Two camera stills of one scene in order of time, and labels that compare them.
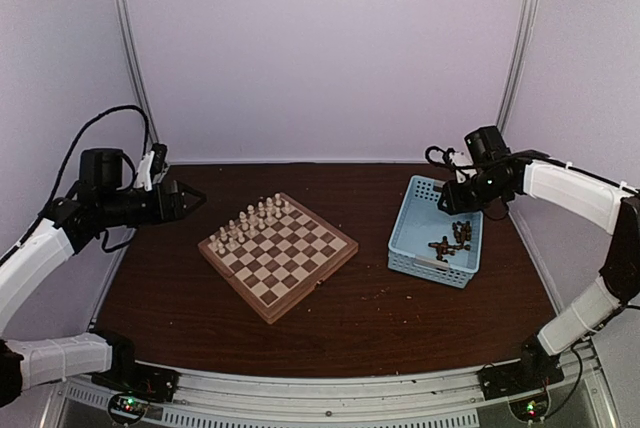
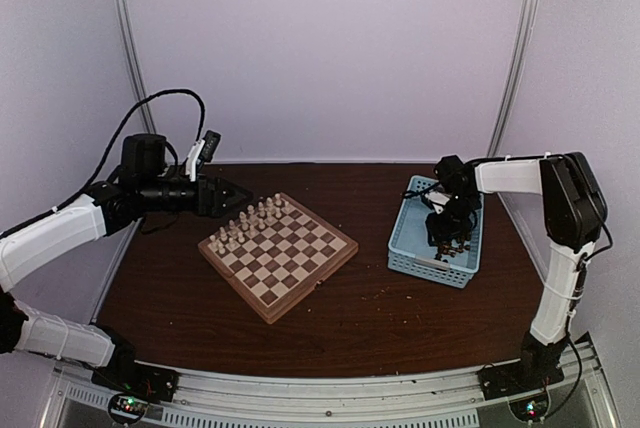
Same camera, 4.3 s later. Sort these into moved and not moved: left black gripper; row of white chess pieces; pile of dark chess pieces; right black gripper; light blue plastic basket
Moved: left black gripper; right black gripper
Not moved: light blue plastic basket; row of white chess pieces; pile of dark chess pieces
